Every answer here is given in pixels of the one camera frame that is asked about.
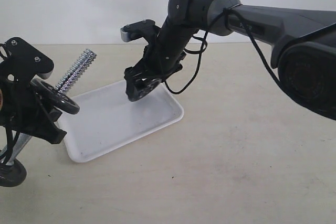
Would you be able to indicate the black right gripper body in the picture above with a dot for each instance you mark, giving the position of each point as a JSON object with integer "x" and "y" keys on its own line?
{"x": 158, "y": 63}

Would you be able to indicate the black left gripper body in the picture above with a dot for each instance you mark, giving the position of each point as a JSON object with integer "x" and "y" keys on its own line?
{"x": 24, "y": 109}

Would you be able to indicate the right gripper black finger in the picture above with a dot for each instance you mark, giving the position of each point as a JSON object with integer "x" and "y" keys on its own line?
{"x": 133, "y": 88}

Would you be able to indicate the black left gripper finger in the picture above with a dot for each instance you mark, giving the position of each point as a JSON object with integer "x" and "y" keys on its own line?
{"x": 52, "y": 134}

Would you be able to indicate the black weight plate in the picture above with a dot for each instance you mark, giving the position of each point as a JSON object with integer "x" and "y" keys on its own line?
{"x": 56, "y": 98}
{"x": 149, "y": 85}
{"x": 13, "y": 175}

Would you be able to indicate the chrome threaded dumbbell bar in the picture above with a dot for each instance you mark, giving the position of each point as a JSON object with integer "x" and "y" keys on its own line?
{"x": 64, "y": 85}

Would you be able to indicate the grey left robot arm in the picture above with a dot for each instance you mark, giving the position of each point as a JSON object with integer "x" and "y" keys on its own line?
{"x": 28, "y": 112}

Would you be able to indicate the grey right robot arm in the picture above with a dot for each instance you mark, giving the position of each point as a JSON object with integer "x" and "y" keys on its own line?
{"x": 302, "y": 41}

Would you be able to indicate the white rectangular plastic tray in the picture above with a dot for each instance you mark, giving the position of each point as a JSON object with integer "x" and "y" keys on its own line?
{"x": 107, "y": 120}

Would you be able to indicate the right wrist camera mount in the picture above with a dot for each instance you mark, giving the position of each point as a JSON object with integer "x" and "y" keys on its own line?
{"x": 146, "y": 29}

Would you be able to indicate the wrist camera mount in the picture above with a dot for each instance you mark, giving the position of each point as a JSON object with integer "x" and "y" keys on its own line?
{"x": 24, "y": 61}
{"x": 146, "y": 29}

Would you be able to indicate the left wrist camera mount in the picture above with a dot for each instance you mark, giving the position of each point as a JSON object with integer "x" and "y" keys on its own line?
{"x": 24, "y": 61}

